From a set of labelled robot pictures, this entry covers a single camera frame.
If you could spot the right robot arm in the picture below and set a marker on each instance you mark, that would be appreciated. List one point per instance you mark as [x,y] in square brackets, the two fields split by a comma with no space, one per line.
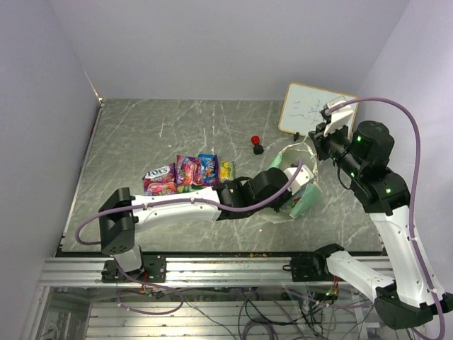
[412,296]

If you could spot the yellow Fox's candy bag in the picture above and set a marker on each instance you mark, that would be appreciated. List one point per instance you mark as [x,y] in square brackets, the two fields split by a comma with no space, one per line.
[226,171]

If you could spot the small whiteboard with writing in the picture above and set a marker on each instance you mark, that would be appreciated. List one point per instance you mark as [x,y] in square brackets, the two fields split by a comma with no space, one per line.
[302,105]

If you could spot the aluminium rail frame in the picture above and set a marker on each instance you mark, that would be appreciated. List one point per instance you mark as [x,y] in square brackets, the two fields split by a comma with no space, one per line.
[180,273]

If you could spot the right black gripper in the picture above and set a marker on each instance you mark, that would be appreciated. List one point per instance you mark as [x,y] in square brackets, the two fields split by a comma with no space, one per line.
[320,139]

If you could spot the green patterned paper bag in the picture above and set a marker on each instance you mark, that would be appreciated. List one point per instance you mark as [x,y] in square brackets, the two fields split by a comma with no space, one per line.
[304,189]

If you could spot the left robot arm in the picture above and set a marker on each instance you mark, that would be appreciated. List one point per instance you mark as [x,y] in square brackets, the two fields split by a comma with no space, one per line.
[124,214]

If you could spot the blue purple snack packet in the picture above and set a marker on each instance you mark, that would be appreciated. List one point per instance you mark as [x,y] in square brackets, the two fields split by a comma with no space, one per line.
[209,168]

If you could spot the purple pink snack packet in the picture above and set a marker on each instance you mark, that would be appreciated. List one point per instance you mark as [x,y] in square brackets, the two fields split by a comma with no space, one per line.
[188,171]

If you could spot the pink Fox's candy bag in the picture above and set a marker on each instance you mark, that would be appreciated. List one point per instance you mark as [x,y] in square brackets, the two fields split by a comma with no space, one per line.
[160,181]

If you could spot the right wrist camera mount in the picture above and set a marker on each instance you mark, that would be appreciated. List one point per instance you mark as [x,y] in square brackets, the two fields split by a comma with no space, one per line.
[336,114]

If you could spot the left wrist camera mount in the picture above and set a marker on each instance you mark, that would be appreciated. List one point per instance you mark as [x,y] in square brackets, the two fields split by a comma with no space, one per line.
[304,177]

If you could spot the green snack packet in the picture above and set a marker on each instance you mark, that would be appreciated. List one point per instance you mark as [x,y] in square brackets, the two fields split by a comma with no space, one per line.
[189,189]

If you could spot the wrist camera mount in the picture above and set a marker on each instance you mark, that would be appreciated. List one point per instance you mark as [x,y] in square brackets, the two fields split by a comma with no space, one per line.
[336,114]
[304,177]

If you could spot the red and black marker cap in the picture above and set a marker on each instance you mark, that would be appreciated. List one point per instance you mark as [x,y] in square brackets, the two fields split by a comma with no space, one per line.
[257,146]

